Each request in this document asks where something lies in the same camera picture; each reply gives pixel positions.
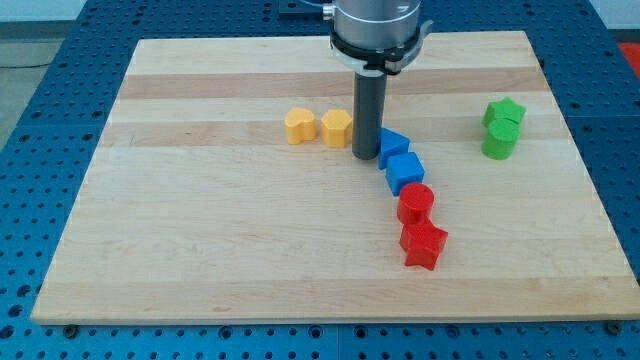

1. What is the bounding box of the yellow heart block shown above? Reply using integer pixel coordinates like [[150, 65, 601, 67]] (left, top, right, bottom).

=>
[[285, 107, 317, 145]]

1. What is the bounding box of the green star block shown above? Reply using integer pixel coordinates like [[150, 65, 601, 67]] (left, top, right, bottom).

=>
[[482, 97, 526, 127]]

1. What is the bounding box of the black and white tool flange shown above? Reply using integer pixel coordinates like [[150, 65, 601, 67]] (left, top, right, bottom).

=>
[[330, 20, 433, 77]]

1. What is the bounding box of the yellow hexagon block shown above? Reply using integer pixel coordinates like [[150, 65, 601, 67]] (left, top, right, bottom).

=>
[[321, 109, 353, 148]]

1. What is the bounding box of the red cylinder block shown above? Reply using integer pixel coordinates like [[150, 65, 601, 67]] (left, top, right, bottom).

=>
[[397, 182, 435, 225]]

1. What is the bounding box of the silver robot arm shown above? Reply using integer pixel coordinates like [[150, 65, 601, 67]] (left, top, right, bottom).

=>
[[322, 0, 434, 160]]

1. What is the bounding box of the red star block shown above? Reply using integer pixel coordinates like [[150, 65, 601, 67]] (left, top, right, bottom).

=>
[[399, 220, 448, 271]]

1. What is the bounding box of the wooden board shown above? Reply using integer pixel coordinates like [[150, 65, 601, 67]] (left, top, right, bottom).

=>
[[31, 31, 639, 325]]

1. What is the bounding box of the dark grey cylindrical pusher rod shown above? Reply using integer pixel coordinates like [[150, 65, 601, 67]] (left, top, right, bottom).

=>
[[352, 74, 387, 160]]

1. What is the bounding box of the blue cube block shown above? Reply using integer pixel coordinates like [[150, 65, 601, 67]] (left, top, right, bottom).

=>
[[385, 152, 425, 196]]

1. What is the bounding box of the green cylinder block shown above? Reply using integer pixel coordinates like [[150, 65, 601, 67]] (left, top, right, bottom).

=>
[[481, 119, 521, 160]]

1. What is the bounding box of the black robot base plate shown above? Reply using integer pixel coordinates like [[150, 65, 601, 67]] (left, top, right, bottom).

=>
[[277, 0, 333, 20]]

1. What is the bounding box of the blue triangle block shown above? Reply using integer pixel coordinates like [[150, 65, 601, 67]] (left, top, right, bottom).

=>
[[378, 128, 410, 170]]

